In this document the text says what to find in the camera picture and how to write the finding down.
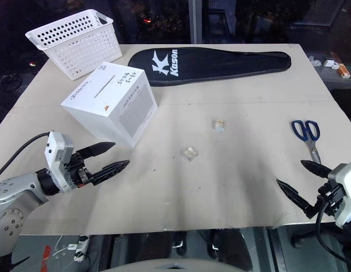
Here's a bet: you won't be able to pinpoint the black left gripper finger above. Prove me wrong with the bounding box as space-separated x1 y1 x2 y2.
78 142 117 162
89 159 131 186

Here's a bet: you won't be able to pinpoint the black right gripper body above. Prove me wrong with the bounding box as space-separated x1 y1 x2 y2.
315 182 348 218

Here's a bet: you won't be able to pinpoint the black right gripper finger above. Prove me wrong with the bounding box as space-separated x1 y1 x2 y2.
301 160 333 179
276 178 320 219

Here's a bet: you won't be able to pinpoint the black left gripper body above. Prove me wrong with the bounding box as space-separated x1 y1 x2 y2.
62 150 96 189

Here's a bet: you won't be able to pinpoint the white cardboard box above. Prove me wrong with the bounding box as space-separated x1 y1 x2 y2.
61 61 158 148

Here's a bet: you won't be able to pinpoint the white power strip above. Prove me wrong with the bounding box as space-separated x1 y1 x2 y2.
67 235 91 262

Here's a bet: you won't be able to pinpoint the small clear cube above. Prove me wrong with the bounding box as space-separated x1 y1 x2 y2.
181 145 200 163
212 119 227 133

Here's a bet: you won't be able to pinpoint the orange and white small box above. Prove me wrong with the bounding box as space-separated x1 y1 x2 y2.
330 52 351 79

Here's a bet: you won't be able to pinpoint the white perforated plastic basket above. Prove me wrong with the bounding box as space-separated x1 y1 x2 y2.
25 8 123 82

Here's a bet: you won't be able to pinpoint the grey rounded robot body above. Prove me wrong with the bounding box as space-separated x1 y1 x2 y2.
99 257 254 272

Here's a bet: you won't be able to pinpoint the black Kason racket cover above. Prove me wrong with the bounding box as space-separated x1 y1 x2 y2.
127 47 292 87

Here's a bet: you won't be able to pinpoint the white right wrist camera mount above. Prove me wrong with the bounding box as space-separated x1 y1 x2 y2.
327 162 351 228

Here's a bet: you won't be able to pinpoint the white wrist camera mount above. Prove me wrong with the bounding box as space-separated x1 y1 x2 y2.
327 162 351 228
44 130 77 194

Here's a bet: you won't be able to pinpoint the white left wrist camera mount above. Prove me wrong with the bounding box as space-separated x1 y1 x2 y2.
44 130 77 194

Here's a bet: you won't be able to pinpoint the blue handled scissors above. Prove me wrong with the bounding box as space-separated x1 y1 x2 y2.
290 120 322 165

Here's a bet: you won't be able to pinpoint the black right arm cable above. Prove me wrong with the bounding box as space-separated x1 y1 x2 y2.
315 191 351 265

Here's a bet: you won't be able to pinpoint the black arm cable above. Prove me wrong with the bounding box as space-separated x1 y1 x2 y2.
315 191 351 265
0 132 54 182

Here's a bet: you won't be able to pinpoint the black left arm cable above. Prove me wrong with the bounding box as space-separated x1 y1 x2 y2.
0 132 54 182

